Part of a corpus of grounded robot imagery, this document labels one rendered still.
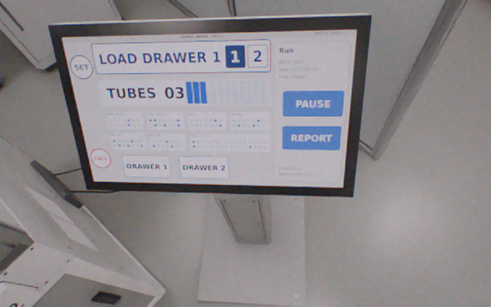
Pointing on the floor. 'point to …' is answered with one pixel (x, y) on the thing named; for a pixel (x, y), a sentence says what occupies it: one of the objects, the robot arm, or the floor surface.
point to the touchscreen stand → (254, 250)
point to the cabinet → (71, 235)
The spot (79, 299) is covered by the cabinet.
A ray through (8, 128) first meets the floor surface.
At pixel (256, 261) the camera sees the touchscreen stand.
